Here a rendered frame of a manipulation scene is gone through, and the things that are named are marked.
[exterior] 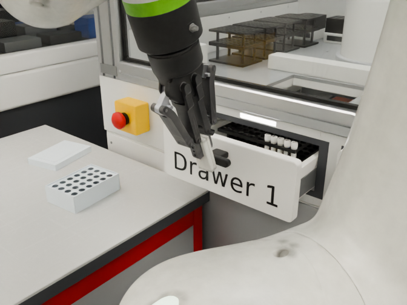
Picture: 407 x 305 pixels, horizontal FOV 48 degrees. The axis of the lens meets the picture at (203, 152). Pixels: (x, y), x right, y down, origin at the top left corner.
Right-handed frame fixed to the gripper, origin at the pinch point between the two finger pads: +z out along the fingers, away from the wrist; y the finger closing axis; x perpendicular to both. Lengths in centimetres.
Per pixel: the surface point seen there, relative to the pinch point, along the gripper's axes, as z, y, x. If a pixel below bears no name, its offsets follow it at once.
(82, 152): 16.7, -1.3, -44.8
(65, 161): 14.7, 4.2, -43.4
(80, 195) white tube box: 9.4, 12.5, -23.8
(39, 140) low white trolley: 17, 0, -63
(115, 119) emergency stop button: 7.0, -6.7, -33.0
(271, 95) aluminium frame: -0.7, -17.3, 2.6
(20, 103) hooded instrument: 14, -7, -80
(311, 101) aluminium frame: -0.4, -18.4, 9.9
